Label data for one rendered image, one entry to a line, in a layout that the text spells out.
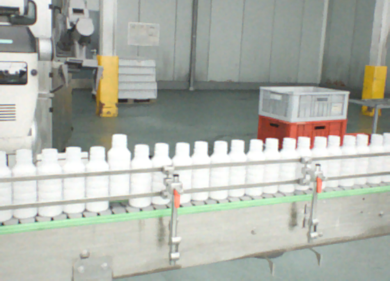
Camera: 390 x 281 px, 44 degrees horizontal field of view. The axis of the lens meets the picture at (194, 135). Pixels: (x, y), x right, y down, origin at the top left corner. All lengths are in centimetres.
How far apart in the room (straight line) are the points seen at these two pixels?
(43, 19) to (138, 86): 627
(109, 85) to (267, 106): 545
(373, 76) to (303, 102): 771
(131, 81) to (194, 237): 954
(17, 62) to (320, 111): 256
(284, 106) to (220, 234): 239
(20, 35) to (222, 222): 103
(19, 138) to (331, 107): 265
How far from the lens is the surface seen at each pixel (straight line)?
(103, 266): 131
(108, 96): 899
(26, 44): 194
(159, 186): 132
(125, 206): 133
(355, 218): 170
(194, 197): 138
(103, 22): 895
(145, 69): 1093
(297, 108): 367
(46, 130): 494
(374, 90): 1139
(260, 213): 146
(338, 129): 404
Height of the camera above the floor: 145
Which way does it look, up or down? 11 degrees down
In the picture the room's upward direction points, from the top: 3 degrees clockwise
